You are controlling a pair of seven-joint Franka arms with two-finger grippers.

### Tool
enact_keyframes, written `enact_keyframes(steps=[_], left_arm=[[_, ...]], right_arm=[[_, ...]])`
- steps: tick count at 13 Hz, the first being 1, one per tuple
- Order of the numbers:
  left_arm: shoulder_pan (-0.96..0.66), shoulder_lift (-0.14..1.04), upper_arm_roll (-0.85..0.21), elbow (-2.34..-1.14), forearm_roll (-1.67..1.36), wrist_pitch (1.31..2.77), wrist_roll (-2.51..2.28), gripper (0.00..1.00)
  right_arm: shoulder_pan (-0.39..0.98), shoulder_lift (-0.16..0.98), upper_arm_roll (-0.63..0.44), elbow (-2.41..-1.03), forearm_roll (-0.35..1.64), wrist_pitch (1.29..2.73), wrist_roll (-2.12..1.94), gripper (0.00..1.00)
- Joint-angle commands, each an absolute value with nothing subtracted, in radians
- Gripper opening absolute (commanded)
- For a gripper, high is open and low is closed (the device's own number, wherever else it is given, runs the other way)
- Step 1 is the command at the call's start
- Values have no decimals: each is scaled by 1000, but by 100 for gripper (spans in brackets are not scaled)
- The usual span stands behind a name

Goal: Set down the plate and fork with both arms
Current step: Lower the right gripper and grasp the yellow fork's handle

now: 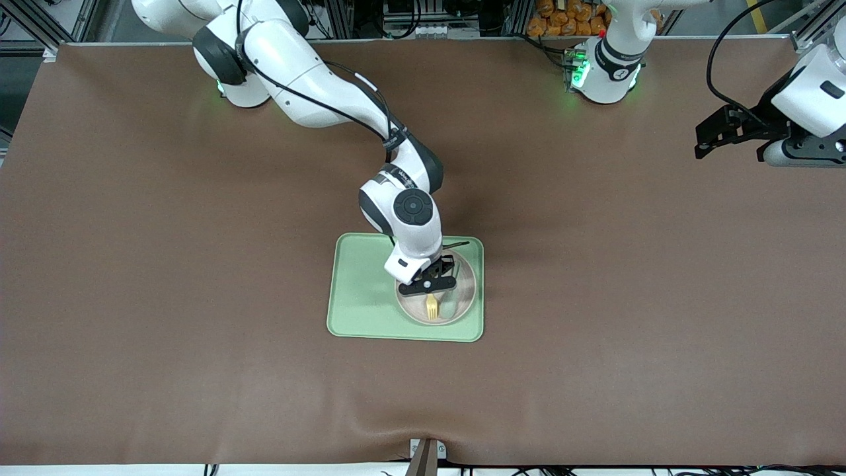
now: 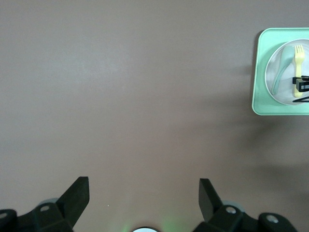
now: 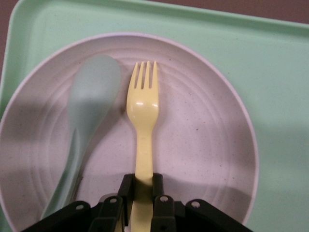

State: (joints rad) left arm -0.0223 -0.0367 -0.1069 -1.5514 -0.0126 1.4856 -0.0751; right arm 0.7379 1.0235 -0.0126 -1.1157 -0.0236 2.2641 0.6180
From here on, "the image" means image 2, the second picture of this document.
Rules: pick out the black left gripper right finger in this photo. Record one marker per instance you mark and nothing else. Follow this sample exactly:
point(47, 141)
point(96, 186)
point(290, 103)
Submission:
point(210, 203)

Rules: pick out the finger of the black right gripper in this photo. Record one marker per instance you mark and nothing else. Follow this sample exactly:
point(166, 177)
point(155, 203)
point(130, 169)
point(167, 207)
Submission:
point(299, 81)
point(305, 79)

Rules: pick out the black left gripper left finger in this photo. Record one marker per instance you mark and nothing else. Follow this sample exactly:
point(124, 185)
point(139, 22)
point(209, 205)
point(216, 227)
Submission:
point(72, 200)

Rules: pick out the round cream plate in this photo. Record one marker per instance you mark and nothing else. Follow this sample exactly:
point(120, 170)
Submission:
point(287, 79)

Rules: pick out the yellow plastic fork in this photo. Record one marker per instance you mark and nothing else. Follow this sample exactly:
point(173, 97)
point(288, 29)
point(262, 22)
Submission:
point(298, 60)

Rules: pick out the pale green plastic spoon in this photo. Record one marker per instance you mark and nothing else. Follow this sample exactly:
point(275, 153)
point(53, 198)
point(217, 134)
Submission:
point(286, 58)

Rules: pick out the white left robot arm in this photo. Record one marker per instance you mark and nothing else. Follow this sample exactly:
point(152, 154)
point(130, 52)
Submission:
point(145, 230)

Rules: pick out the light green rectangular tray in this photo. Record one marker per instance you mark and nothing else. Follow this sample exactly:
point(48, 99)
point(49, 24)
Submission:
point(262, 72)

